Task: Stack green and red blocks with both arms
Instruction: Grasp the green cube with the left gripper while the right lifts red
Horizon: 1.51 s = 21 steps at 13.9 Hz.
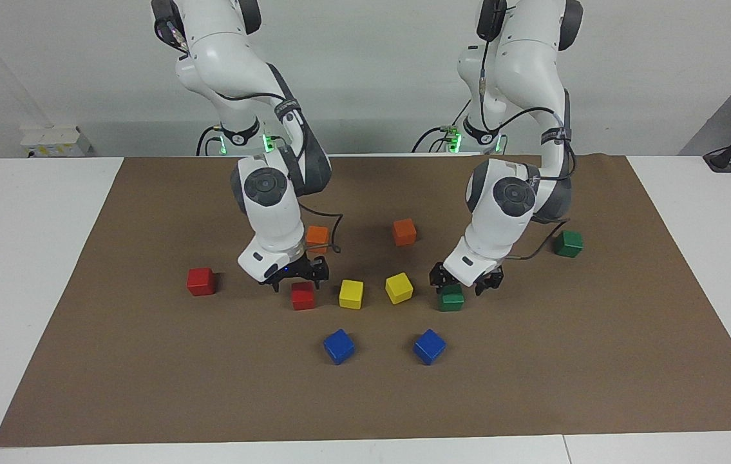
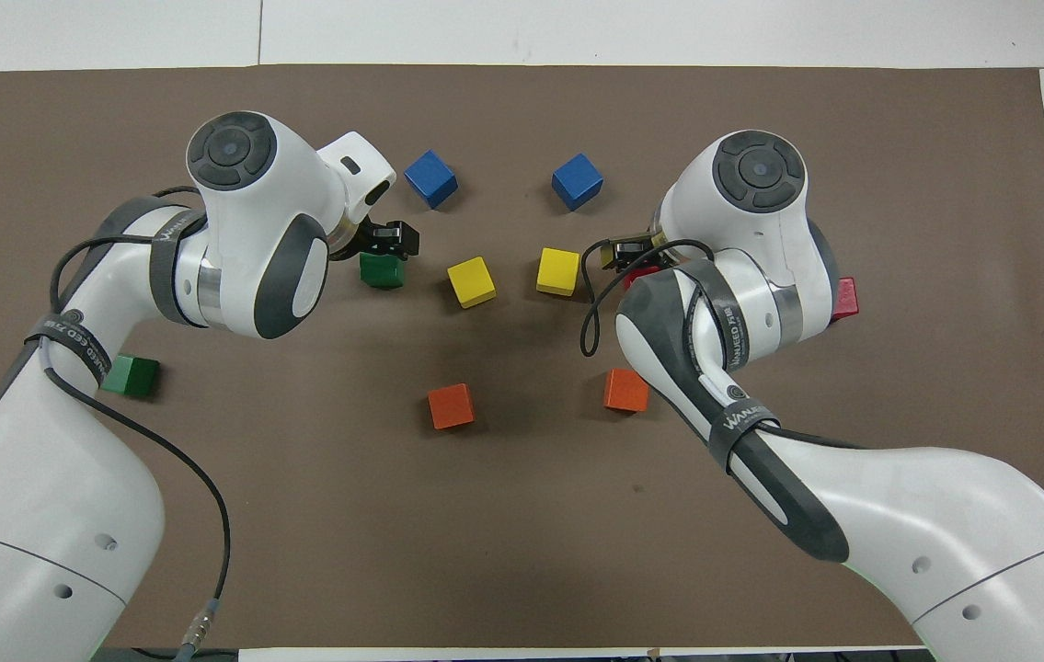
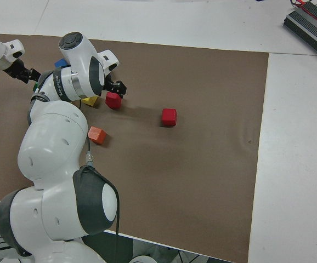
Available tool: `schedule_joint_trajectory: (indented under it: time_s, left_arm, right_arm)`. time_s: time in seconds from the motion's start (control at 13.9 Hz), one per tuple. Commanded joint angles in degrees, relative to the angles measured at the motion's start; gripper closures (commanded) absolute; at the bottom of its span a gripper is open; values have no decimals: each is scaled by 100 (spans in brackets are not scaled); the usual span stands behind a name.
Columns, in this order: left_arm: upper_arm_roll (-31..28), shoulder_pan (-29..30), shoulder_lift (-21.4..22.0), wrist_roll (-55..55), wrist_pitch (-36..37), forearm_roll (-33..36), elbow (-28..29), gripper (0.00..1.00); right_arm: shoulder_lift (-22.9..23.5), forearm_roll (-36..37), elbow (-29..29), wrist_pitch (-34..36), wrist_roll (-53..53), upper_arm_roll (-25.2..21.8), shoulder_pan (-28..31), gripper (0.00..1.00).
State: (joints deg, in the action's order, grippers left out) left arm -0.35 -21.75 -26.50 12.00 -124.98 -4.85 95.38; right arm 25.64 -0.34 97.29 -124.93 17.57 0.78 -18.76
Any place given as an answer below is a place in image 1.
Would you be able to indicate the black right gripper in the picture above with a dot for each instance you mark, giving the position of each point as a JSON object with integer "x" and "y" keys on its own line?
{"x": 291, "y": 270}

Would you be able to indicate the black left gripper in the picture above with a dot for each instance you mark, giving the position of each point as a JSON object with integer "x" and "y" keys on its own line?
{"x": 496, "y": 270}

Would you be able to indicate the red wooden block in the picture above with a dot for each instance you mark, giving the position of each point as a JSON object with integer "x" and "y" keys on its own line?
{"x": 201, "y": 282}
{"x": 303, "y": 298}

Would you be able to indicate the green wooden block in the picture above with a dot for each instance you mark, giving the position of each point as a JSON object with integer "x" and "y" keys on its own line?
{"x": 569, "y": 244}
{"x": 451, "y": 300}

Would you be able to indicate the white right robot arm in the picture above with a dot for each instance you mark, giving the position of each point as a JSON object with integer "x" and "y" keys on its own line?
{"x": 223, "y": 58}

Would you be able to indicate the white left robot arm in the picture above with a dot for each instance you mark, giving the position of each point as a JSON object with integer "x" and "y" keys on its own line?
{"x": 526, "y": 58}

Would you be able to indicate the orange wooden block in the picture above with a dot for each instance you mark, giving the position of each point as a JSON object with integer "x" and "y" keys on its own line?
{"x": 319, "y": 238}
{"x": 404, "y": 232}

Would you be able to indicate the yellow wooden block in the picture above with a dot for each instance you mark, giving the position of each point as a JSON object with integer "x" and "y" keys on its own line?
{"x": 399, "y": 288}
{"x": 351, "y": 294}

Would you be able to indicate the blue wooden block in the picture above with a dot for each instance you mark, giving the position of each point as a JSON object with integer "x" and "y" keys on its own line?
{"x": 429, "y": 347}
{"x": 339, "y": 347}

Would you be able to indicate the brown table mat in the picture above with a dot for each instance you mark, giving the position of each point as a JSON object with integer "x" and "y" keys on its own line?
{"x": 210, "y": 374}

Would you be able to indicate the white power strip box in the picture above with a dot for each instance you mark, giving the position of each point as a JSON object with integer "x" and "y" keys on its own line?
{"x": 56, "y": 143}

